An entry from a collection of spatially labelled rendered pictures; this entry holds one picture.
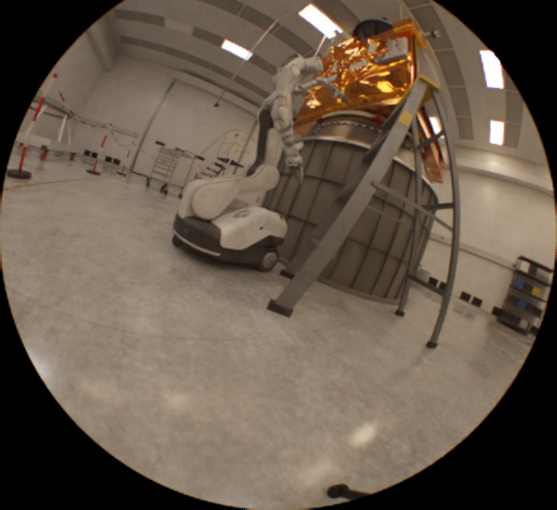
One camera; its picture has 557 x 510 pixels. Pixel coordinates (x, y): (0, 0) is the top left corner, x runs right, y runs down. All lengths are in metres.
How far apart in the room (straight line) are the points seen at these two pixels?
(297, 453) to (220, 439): 0.14
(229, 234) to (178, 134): 8.41
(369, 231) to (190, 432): 1.51
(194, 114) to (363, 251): 8.91
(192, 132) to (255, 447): 9.22
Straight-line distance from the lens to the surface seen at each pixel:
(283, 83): 1.08
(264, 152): 1.19
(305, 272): 0.71
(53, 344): 0.50
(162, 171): 5.82
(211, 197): 0.96
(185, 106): 9.54
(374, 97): 2.19
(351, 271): 1.52
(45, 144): 4.10
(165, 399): 0.41
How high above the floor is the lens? 0.36
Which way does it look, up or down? 5 degrees down
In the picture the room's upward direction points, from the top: 21 degrees clockwise
